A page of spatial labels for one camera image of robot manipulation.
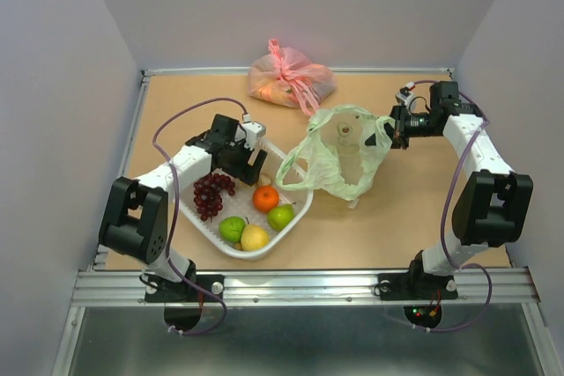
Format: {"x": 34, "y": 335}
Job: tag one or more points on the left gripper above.
{"x": 248, "y": 173}

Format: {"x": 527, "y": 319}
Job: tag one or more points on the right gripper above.
{"x": 397, "y": 134}

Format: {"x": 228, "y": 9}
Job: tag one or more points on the orange fake tangerine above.
{"x": 265, "y": 198}

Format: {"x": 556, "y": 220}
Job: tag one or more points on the green plastic bag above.
{"x": 333, "y": 154}

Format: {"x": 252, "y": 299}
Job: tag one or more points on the red fake grapes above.
{"x": 207, "y": 194}

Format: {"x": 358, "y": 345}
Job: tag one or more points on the green fake pear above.
{"x": 279, "y": 217}

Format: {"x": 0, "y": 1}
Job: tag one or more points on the green fake apple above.
{"x": 231, "y": 228}

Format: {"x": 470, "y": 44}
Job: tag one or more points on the yellow fake round pear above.
{"x": 253, "y": 237}

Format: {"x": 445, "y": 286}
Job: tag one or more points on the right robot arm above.
{"x": 491, "y": 209}

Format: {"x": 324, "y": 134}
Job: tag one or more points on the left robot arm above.
{"x": 135, "y": 220}

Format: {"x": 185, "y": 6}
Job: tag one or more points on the small beige fake garlic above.
{"x": 264, "y": 180}

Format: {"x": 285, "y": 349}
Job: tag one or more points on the pink tied plastic bag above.
{"x": 286, "y": 77}

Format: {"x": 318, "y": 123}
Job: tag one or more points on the white plastic basket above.
{"x": 240, "y": 205}

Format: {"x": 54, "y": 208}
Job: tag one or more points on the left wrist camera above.
{"x": 253, "y": 131}

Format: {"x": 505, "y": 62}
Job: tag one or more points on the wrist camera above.
{"x": 405, "y": 94}
{"x": 253, "y": 131}

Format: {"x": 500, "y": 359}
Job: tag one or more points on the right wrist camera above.
{"x": 405, "y": 94}

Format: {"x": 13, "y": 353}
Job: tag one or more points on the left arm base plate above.
{"x": 160, "y": 291}

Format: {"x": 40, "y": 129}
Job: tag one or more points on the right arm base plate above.
{"x": 403, "y": 286}

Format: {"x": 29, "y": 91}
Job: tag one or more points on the aluminium front rail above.
{"x": 248, "y": 288}

